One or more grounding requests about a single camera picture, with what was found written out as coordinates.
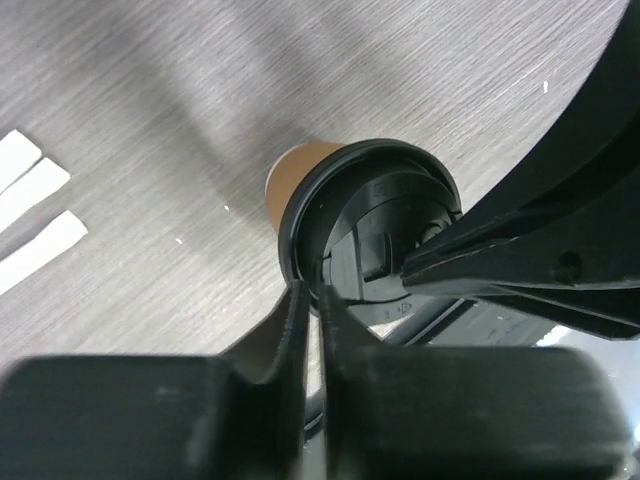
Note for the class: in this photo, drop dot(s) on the white wrapped straw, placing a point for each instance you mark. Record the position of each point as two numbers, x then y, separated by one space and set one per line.
60 235
41 181
17 155

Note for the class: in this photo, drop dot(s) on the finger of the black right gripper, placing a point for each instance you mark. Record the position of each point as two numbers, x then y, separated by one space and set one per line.
580 270
604 105

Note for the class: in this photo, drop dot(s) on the brown paper coffee cup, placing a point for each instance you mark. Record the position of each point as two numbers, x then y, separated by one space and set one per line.
287 173

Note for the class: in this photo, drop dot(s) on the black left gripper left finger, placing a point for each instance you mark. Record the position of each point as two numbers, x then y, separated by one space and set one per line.
235 415

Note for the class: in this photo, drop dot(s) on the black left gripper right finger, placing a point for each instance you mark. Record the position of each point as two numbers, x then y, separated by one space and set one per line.
463 412

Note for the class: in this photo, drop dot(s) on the black plastic cup lid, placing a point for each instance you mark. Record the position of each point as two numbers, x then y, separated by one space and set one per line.
355 219

